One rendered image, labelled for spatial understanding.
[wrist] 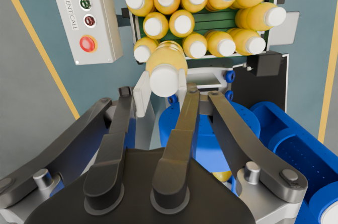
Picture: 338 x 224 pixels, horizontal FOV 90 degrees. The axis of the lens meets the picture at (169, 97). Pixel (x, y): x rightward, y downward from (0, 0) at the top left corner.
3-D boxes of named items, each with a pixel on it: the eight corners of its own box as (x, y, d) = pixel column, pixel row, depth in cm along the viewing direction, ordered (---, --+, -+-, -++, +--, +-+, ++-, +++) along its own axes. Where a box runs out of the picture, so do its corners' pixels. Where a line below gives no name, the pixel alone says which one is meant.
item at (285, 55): (232, 179, 212) (236, 191, 198) (218, 64, 152) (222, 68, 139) (276, 173, 205) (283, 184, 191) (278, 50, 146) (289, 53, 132)
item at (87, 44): (83, 52, 42) (81, 52, 41) (79, 36, 41) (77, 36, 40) (97, 51, 42) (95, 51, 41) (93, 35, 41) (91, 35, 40)
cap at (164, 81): (177, 64, 22) (177, 67, 20) (180, 91, 24) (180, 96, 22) (148, 67, 22) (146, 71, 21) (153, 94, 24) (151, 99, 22)
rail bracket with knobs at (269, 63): (238, 69, 63) (249, 77, 54) (240, 49, 60) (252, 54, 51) (265, 67, 62) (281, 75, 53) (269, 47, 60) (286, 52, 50)
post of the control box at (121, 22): (147, 23, 141) (95, 29, 49) (146, 18, 139) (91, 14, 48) (151, 23, 140) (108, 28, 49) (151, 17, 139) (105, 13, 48)
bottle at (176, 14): (169, 12, 56) (167, 8, 39) (190, 11, 56) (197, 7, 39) (170, 34, 59) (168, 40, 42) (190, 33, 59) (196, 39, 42)
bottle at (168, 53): (182, 37, 38) (188, 50, 21) (185, 68, 41) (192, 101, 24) (151, 41, 39) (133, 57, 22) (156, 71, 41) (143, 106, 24)
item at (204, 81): (185, 80, 63) (187, 93, 51) (185, 74, 62) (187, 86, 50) (213, 78, 62) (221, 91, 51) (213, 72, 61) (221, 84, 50)
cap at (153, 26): (154, 39, 42) (154, 39, 41) (142, 27, 41) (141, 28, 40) (164, 25, 41) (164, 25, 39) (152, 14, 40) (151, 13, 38)
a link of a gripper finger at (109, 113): (133, 120, 15) (100, 122, 15) (142, 97, 20) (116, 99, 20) (130, 105, 15) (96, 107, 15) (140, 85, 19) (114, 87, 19)
